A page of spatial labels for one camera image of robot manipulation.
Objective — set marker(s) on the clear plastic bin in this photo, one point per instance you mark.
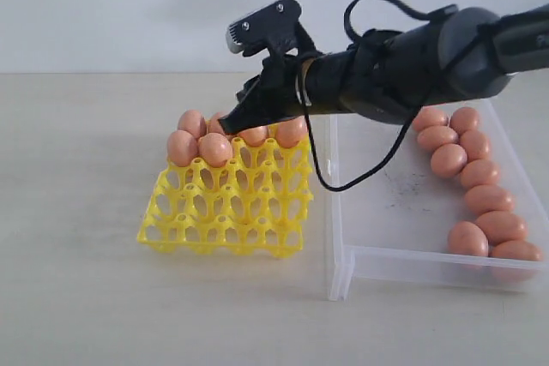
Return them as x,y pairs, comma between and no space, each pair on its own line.
394,225

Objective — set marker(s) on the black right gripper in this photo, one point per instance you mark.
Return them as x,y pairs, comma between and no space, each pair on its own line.
276,94

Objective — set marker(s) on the yellow plastic egg tray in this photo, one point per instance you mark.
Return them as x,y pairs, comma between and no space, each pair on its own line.
258,200

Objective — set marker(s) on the brown egg under gripper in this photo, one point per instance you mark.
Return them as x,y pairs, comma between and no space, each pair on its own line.
448,160

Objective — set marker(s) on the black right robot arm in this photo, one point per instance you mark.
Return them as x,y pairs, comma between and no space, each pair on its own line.
384,75

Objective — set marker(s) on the brown egg packed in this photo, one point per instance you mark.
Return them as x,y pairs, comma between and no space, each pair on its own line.
214,124
193,122
254,137
290,133

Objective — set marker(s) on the brown egg second row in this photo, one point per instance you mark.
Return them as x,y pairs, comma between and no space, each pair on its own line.
502,226

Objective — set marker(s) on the brown egg back row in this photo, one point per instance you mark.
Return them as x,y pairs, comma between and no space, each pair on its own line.
464,119

